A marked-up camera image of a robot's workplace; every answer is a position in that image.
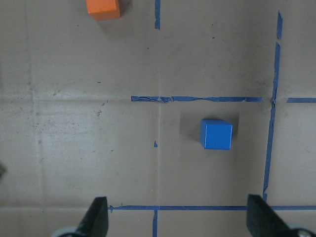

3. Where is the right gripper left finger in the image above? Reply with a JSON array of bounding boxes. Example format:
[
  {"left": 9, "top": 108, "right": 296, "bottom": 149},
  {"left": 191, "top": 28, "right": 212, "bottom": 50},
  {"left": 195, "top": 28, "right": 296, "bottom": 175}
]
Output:
[{"left": 76, "top": 197, "right": 109, "bottom": 237}]

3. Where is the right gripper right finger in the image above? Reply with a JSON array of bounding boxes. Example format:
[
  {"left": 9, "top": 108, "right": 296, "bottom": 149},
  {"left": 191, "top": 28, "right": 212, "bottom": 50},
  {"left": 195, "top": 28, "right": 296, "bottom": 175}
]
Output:
[{"left": 246, "top": 195, "right": 316, "bottom": 237}]

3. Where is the orange wooden block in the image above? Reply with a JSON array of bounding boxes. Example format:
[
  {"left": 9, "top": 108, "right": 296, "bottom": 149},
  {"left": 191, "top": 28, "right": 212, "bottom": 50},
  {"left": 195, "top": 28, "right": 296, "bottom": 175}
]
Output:
[{"left": 86, "top": 0, "right": 121, "bottom": 21}]

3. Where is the blue wooden block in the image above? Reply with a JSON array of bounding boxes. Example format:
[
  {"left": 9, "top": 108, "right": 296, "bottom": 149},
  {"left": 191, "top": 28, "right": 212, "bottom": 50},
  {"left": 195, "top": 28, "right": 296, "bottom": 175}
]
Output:
[{"left": 199, "top": 119, "right": 233, "bottom": 150}]

